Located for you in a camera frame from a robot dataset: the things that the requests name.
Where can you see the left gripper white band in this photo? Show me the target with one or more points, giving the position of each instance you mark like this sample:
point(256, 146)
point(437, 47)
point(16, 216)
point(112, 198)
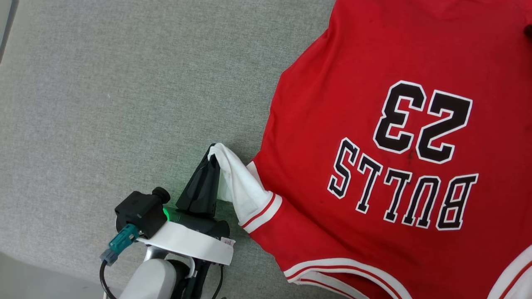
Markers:
point(195, 245)

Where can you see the red basketball jersey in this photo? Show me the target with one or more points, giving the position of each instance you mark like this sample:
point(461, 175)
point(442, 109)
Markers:
point(332, 104)

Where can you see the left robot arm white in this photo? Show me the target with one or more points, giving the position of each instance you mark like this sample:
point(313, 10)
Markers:
point(149, 278)

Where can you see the grey fabric sofa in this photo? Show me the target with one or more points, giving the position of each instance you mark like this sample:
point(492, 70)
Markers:
point(104, 104)

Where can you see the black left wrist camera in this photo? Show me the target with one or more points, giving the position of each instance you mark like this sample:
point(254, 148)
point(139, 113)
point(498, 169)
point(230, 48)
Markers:
point(139, 211)

